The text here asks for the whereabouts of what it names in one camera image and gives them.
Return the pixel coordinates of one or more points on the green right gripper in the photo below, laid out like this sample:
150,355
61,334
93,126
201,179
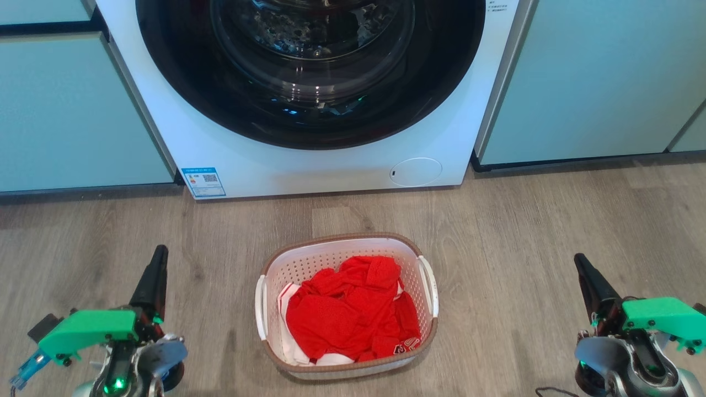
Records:
662,317

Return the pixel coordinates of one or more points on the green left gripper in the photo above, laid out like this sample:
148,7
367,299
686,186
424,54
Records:
88,328

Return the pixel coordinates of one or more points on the white perforated laundry basket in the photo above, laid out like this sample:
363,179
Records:
309,264

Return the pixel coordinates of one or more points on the blue QR code sticker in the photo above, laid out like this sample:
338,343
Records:
204,183

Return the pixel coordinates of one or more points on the dark cabinet plinth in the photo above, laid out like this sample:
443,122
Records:
551,164

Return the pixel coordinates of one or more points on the red mesh garment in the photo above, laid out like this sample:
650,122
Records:
347,314

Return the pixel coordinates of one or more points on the dark round washer door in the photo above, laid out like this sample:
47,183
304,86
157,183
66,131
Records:
176,82

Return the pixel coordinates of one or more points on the wide pale green cabinet door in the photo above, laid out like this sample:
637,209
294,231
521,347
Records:
579,82

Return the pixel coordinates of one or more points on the white front-load washing machine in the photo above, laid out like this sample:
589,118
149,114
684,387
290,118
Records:
331,171

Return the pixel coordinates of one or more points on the round white filter cover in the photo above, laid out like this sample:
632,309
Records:
416,172

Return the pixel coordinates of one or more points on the small pale green cabinet panel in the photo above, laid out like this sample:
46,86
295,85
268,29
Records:
44,10

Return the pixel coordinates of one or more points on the small printed text label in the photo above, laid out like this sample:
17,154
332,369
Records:
497,5

